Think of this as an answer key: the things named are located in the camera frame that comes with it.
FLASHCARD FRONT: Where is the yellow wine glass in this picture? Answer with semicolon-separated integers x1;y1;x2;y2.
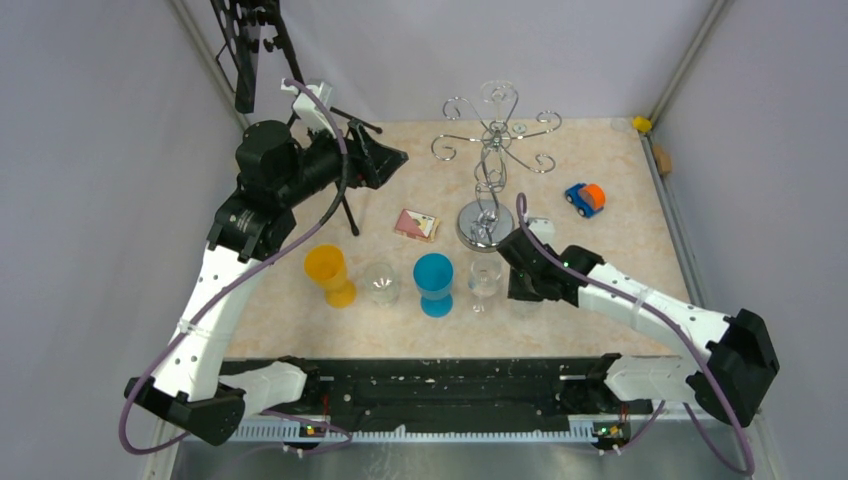
303;244;357;309

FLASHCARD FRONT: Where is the blue wine glass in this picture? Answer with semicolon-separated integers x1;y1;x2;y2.
412;253;454;318

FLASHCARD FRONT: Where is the playing card box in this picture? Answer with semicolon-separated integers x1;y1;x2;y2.
393;209;440;243

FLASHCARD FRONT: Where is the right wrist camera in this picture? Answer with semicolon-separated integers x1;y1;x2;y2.
527;217;556;244

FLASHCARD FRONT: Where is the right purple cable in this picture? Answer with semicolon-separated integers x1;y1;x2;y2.
515;193;757;477

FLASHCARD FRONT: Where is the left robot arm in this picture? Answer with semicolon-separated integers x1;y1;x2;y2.
118;120;409;453

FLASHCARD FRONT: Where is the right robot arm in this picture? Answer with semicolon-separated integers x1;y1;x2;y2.
497;229;780;427

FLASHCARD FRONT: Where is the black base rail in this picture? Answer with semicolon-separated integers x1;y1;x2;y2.
270;357;655;434

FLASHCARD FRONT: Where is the black tripod stand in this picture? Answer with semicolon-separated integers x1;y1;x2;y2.
257;0;383;236

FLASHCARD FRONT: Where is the clear patterned wine glass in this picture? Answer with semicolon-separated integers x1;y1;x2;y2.
363;262;400;306

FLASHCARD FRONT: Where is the blue orange toy car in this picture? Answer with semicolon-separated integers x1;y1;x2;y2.
564;183;606;218

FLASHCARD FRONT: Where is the clear small wine glass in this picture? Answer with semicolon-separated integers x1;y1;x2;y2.
468;257;503;313

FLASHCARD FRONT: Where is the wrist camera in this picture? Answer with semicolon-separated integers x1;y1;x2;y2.
281;78;335;133
527;217;556;244

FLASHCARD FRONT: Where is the clear tall stemmed glass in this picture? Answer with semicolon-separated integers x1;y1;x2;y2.
480;80;519;123

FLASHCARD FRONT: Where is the yellow corner clamp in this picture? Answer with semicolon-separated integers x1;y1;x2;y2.
631;116;653;134

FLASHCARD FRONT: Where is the chrome wine glass rack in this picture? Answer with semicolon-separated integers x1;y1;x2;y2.
430;96;563;253

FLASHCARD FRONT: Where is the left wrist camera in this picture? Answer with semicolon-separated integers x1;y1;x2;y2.
281;78;335;133

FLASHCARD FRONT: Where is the black perforated plate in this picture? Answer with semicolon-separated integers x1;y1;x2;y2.
210;0;261;114

